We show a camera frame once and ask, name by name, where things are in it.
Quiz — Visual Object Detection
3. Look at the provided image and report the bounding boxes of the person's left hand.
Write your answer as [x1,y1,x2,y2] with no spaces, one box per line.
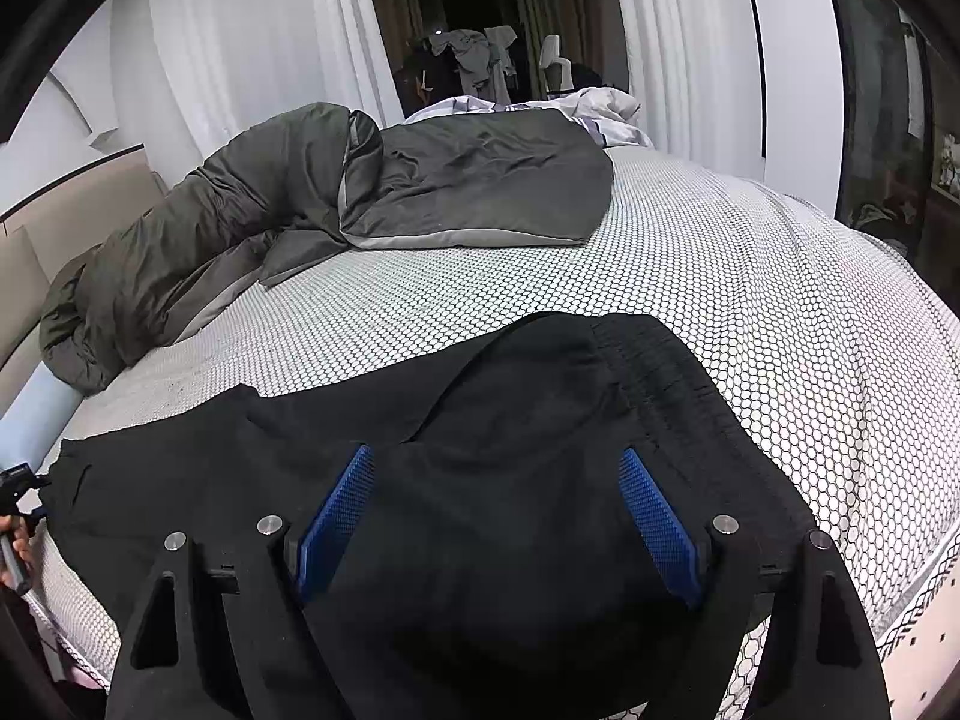
[0,514,37,587]

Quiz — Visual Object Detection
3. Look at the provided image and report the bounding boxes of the pile of grey clothes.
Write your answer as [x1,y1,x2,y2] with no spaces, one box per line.
[427,26,520,102]

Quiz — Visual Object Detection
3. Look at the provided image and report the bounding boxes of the white crumpled bedding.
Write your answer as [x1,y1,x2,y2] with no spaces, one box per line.
[405,86,653,149]

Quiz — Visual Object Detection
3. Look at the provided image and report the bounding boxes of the light blue pillow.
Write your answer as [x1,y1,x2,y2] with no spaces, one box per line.
[0,371,80,481]

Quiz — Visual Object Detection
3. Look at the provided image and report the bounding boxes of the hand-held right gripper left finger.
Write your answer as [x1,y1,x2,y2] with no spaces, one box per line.
[105,444,376,720]

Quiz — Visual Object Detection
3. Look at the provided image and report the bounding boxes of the olive curtain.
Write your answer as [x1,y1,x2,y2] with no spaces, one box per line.
[510,0,571,102]

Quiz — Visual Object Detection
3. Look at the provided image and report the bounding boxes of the beige headboard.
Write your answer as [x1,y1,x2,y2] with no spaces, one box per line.
[0,142,170,421]

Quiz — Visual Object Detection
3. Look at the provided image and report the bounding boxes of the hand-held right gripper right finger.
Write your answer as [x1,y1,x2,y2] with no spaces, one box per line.
[619,448,893,720]

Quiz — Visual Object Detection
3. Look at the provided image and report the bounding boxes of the white curtain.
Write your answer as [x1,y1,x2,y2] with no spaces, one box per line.
[146,0,406,166]
[607,0,751,151]

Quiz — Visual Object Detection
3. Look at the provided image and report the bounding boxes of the white cabinet door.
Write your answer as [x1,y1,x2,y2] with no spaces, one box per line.
[720,0,845,222]

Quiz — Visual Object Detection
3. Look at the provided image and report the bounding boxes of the grey duvet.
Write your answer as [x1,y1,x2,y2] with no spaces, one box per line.
[39,101,614,395]

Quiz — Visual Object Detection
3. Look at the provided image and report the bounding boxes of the bed with honeycomb sheet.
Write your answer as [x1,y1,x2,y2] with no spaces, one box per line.
[22,146,960,720]

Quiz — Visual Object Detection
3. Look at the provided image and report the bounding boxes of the dark glass-door wardrobe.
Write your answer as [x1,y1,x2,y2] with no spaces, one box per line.
[817,0,960,263]

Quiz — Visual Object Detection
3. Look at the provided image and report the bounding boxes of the black pants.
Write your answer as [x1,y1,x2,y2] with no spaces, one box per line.
[41,313,818,720]

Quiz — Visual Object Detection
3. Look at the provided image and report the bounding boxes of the white chair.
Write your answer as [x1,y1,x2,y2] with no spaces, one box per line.
[541,35,575,95]

